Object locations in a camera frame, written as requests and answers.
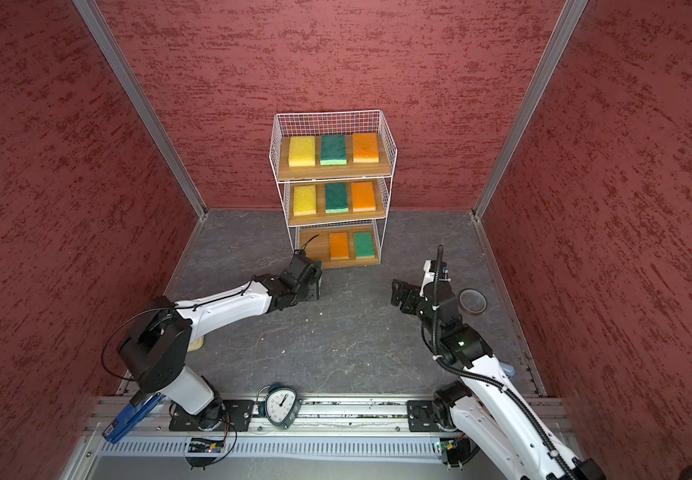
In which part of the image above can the right black corrugated cable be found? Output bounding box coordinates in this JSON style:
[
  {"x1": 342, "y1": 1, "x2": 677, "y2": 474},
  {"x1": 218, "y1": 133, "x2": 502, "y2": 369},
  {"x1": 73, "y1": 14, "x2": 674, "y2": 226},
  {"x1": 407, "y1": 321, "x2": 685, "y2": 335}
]
[{"x1": 429, "y1": 244, "x2": 581, "y2": 480}]

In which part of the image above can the white wire wooden shelf rack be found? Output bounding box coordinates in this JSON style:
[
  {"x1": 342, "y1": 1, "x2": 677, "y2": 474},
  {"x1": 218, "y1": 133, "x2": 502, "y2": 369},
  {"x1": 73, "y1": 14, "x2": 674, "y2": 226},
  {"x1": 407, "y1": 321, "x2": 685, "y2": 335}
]
[{"x1": 269, "y1": 109, "x2": 398, "y2": 268}]

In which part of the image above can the green analog clock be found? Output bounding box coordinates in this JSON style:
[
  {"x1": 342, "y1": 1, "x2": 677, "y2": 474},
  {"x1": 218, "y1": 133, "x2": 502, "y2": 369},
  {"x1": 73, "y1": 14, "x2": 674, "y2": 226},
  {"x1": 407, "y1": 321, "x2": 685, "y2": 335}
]
[{"x1": 259, "y1": 384, "x2": 302, "y2": 429}]

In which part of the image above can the right circuit board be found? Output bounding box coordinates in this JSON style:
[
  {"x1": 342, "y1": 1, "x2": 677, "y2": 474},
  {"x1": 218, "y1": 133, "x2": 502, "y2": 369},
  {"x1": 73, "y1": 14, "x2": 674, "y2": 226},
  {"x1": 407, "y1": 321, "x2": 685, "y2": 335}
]
[{"x1": 439, "y1": 438, "x2": 472, "y2": 468}]

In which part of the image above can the light green sponge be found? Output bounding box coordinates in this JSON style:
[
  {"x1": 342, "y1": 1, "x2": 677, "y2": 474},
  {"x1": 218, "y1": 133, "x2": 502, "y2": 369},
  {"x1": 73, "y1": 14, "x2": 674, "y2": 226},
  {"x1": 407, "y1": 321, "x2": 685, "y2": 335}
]
[{"x1": 353, "y1": 231, "x2": 376, "y2": 259}]

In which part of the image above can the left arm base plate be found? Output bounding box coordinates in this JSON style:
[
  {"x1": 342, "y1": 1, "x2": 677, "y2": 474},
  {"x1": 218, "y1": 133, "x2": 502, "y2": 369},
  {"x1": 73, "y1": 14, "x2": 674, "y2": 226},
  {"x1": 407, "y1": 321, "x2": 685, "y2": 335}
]
[{"x1": 169, "y1": 399, "x2": 255, "y2": 433}]

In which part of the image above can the small light blue stapler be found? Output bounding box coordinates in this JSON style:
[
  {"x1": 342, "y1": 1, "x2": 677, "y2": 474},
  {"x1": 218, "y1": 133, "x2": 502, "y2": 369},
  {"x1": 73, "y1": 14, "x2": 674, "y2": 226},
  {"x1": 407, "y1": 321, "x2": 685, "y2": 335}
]
[{"x1": 500, "y1": 362, "x2": 516, "y2": 379}]

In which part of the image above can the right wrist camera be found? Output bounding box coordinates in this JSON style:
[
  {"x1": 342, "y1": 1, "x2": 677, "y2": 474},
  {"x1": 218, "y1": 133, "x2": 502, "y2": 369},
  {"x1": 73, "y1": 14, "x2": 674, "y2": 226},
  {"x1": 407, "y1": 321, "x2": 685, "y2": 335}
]
[{"x1": 420, "y1": 260, "x2": 436, "y2": 297}]

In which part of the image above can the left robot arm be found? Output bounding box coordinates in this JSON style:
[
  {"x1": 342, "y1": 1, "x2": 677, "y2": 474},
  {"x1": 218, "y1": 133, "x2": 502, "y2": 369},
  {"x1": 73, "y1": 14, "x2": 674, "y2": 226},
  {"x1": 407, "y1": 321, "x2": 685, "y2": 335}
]
[{"x1": 118, "y1": 249, "x2": 323, "y2": 430}]

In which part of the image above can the yellow sponge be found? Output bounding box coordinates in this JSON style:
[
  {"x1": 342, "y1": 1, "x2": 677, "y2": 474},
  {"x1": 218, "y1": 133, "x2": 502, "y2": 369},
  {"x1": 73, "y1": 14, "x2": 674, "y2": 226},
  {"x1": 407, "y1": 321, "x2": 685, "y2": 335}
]
[
  {"x1": 293, "y1": 185, "x2": 317, "y2": 217},
  {"x1": 288, "y1": 136, "x2": 316, "y2": 168}
]

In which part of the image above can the orange sponge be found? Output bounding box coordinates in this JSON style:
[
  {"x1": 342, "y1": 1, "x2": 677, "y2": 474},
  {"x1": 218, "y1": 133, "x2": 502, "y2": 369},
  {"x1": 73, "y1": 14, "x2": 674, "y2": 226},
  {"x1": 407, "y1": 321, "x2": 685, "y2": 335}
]
[
  {"x1": 329, "y1": 232, "x2": 350, "y2": 261},
  {"x1": 352, "y1": 132, "x2": 380, "y2": 164},
  {"x1": 351, "y1": 181, "x2": 377, "y2": 213}
]

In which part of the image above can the circuit board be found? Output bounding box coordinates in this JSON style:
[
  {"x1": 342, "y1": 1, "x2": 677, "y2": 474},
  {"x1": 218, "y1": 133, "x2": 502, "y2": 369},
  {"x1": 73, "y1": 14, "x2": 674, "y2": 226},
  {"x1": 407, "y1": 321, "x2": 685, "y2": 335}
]
[
  {"x1": 188, "y1": 438, "x2": 225, "y2": 455},
  {"x1": 439, "y1": 438, "x2": 472, "y2": 468}
]

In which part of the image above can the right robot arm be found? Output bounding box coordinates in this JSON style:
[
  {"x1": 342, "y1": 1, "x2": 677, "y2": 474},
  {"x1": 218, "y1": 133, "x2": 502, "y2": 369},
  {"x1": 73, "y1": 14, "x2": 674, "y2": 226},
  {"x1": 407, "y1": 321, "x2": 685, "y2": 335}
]
[{"x1": 391, "y1": 272, "x2": 606, "y2": 479}]

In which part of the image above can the blue stapler tool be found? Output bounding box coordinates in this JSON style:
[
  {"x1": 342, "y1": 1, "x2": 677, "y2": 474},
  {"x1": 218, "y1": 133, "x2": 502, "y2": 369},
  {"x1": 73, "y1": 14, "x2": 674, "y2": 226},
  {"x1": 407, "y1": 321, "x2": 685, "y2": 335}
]
[{"x1": 103, "y1": 391, "x2": 163, "y2": 444}]

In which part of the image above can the left circuit board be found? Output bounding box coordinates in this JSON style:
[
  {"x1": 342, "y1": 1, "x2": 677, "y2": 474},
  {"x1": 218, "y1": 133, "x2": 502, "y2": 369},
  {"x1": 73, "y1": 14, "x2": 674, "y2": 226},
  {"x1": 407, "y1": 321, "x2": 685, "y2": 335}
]
[{"x1": 188, "y1": 438, "x2": 225, "y2": 455}]

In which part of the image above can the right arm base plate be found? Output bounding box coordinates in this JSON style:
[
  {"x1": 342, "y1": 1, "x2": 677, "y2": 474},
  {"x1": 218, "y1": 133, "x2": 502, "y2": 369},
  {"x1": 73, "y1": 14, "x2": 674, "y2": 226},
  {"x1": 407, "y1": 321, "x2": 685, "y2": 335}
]
[{"x1": 406, "y1": 400, "x2": 458, "y2": 433}]

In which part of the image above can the cream calculator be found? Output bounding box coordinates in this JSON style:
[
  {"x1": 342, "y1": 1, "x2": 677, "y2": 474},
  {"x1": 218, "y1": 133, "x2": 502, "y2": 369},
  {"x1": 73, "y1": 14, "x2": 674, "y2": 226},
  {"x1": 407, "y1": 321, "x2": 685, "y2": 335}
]
[{"x1": 187, "y1": 336, "x2": 205, "y2": 352}]

